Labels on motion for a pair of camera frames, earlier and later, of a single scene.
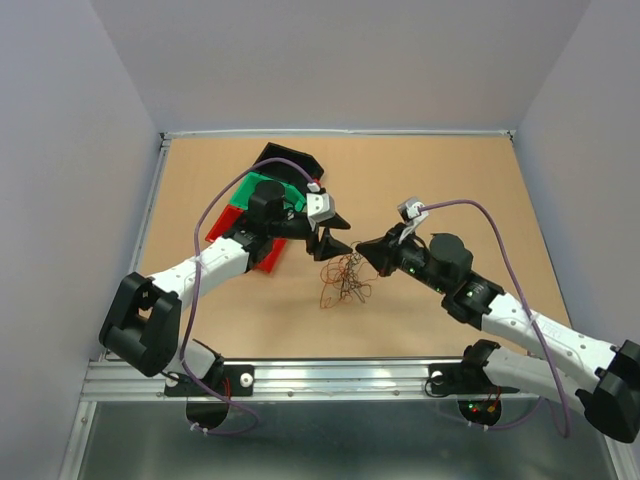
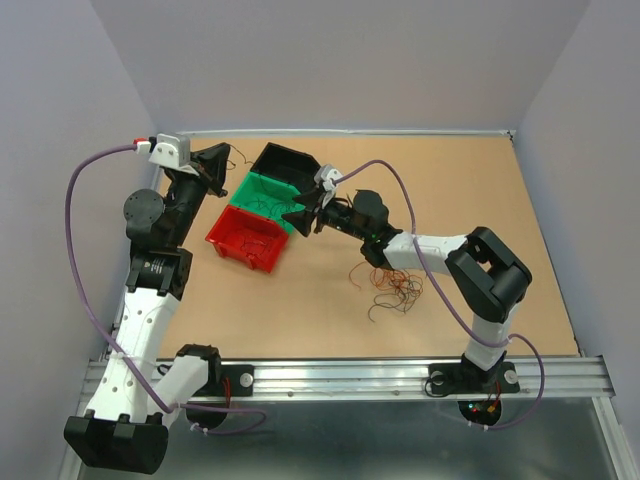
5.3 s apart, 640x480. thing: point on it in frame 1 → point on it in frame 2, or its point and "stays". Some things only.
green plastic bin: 243,194 stays
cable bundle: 346,276 → 396,288
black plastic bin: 287,172 stays
